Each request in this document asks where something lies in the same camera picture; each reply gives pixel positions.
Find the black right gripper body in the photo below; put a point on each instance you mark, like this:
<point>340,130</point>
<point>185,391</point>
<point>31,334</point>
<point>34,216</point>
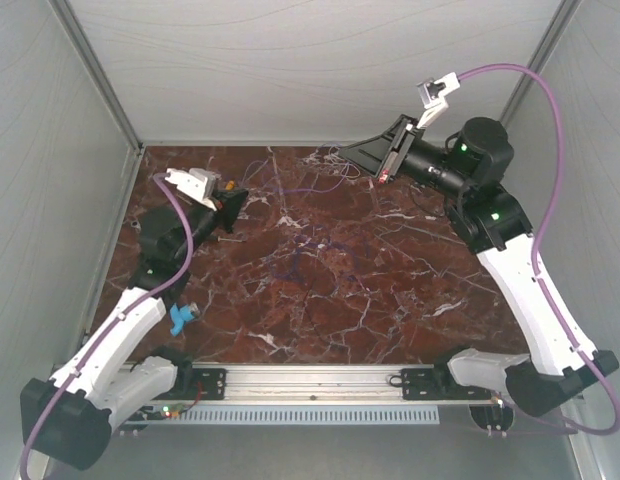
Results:
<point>394,153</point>

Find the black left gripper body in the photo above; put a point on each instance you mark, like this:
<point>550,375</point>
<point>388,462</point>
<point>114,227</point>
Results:
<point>225,215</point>

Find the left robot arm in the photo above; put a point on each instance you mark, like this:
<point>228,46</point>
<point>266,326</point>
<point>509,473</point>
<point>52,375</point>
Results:
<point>72,416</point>

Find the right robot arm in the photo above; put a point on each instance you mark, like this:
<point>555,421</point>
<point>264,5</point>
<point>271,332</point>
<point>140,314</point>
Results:
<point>561,362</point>

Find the yellow black phillips screwdriver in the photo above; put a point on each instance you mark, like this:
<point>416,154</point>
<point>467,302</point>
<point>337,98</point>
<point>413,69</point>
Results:
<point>218,239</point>

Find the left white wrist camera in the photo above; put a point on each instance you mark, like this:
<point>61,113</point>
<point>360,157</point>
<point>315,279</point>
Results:
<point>196,183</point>

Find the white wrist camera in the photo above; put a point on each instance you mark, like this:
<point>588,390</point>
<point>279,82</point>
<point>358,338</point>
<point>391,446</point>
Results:
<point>196,183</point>
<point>433,94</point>

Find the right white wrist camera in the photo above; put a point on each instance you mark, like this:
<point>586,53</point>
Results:
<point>433,94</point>

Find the grey slotted cable duct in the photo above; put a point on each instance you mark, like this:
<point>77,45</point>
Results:
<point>311,415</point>

